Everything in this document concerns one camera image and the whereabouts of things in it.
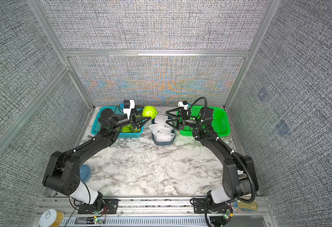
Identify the gold tin can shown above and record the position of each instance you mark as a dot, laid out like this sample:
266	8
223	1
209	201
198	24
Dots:
243	206

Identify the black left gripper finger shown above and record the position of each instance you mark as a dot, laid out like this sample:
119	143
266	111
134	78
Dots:
137	111
141	121

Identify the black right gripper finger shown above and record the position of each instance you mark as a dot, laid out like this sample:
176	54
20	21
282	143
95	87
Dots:
175	113
175	123

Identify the grey-blue plastic tub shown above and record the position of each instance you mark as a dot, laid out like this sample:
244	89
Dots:
163	139

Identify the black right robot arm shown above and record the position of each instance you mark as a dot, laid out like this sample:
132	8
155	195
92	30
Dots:
239	181

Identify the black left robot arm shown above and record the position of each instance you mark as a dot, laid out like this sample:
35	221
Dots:
63	170

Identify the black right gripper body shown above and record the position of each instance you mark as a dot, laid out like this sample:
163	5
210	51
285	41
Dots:
188	121

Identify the white foam net pile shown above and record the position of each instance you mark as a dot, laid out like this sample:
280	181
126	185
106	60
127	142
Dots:
162	130

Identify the blue bowl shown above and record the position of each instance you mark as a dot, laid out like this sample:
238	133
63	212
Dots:
85	173

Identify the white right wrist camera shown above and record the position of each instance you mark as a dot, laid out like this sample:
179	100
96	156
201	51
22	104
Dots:
183	105

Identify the teal plastic basket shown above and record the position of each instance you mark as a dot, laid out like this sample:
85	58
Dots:
106	122

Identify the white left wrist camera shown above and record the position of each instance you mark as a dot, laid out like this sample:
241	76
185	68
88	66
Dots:
128	106

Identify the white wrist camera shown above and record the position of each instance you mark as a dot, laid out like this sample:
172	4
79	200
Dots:
183	105
128	106

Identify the custard apple in basket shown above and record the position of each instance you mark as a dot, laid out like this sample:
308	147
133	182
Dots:
126	129
133	129

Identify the bright green plastic basket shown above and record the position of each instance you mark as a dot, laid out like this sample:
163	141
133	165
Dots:
220	122

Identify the green custard apple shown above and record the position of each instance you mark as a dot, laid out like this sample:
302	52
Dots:
149	111

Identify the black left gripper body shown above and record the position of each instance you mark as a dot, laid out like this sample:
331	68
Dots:
124	122

